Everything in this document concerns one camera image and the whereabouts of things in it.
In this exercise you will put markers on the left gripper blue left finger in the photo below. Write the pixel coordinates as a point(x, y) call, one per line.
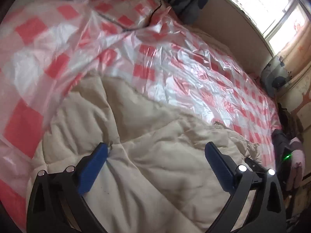
point(56, 203)

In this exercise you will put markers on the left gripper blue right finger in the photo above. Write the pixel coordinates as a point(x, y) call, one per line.
point(267, 212)

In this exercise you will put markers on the beige quilted jacket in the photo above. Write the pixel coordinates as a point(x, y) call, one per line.
point(156, 177)

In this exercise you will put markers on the blue pink right curtain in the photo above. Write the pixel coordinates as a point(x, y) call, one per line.
point(288, 63)

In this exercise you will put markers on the red white checkered plastic sheet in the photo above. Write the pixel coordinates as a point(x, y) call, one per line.
point(49, 45)

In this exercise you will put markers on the window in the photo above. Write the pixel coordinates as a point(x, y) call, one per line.
point(278, 21)

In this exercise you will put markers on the beige headboard panel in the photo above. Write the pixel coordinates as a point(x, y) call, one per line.
point(225, 22)

